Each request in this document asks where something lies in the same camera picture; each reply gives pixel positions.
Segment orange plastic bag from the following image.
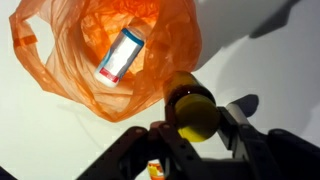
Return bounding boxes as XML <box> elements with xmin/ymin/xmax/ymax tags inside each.
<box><xmin>8</xmin><ymin>0</ymin><xmax>203</xmax><ymax>123</ymax></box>

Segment yellow and black container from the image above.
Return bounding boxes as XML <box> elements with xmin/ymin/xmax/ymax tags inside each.
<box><xmin>162</xmin><ymin>70</ymin><xmax>222</xmax><ymax>144</ymax></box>

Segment blue and white container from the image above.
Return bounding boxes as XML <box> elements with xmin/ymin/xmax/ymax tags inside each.
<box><xmin>93</xmin><ymin>27</ymin><xmax>146</xmax><ymax>89</ymax></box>

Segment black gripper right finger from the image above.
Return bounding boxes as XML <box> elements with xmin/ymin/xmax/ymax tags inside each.
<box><xmin>216</xmin><ymin>105</ymin><xmax>320</xmax><ymax>180</ymax></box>

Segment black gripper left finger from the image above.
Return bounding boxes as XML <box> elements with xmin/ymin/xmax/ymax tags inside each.
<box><xmin>75</xmin><ymin>102</ymin><xmax>202</xmax><ymax>180</ymax></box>

